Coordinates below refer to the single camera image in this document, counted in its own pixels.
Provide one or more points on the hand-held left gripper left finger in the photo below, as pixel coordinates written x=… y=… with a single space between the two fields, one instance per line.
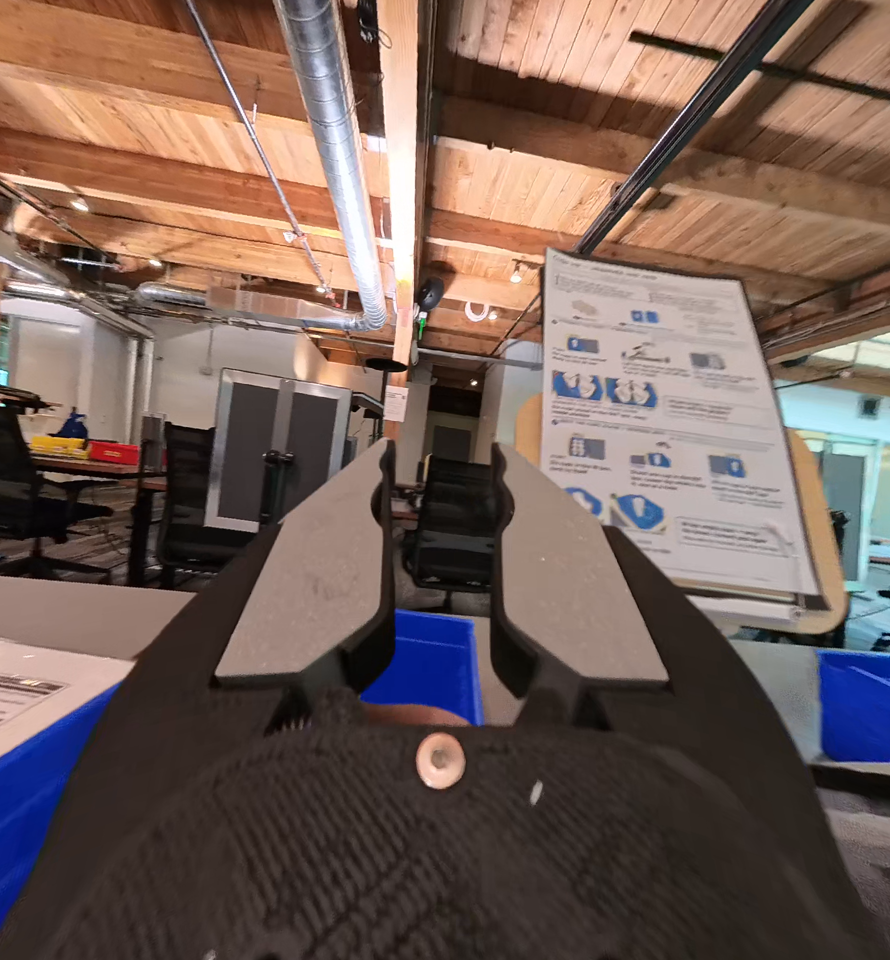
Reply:
x=310 y=600

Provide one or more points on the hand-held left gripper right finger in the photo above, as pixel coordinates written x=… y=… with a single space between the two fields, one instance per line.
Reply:
x=580 y=607

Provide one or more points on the blue plastic bin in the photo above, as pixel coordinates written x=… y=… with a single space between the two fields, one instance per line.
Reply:
x=865 y=720
x=434 y=660

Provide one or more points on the black tripod pole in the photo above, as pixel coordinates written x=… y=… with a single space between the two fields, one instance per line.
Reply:
x=276 y=487

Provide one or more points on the black mesh office chair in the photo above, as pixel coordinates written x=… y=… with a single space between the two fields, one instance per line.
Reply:
x=452 y=525

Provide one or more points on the printed instruction sheet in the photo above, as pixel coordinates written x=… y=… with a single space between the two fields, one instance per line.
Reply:
x=677 y=435

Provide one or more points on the white paper notice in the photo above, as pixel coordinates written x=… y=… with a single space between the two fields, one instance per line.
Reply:
x=395 y=403

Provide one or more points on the wooden desk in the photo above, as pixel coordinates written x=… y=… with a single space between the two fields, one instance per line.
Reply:
x=115 y=472

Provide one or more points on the red box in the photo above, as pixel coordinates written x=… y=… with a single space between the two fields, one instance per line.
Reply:
x=115 y=452

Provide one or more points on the black floor lamp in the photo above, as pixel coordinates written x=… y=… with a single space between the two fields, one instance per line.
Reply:
x=385 y=365

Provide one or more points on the wooden document stand white base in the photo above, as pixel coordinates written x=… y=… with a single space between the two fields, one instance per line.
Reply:
x=820 y=525

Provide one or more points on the white printed paper sheet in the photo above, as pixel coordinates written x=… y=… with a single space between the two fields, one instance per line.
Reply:
x=32 y=690

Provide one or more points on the yellow box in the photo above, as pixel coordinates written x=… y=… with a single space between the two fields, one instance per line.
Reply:
x=59 y=448

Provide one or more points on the black ceiling speaker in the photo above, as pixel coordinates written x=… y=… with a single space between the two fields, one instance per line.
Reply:
x=430 y=292

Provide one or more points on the grey divider panel silver frame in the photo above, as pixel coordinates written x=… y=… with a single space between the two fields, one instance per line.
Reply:
x=242 y=450

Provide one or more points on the silver air duct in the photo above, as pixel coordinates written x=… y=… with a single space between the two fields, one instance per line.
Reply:
x=332 y=150

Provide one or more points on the black ceiling track rail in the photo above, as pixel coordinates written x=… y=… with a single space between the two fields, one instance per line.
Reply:
x=685 y=120

